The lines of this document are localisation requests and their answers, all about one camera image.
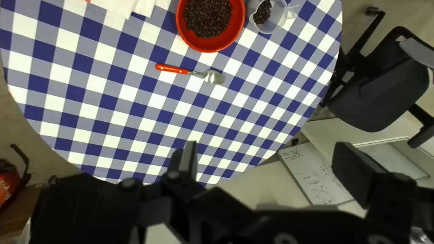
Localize red fire extinguisher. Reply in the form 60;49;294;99
0;142;33;211

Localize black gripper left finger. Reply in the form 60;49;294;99
168;139;201;184

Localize small whiteboard with writing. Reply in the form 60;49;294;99
277;141;357;207

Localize blue white checkered tablecloth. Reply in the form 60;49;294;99
0;0;345;187

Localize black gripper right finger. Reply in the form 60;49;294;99
331;141;391;209

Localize black suitcase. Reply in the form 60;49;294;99
29;173;140;244

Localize dark coffee beans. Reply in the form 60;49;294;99
252;0;274;26
182;0;235;39

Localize white cup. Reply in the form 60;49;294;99
247;0;300;34

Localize red plastic bowl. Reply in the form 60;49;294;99
175;0;248;54

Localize black office chair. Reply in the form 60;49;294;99
323;5;434;149

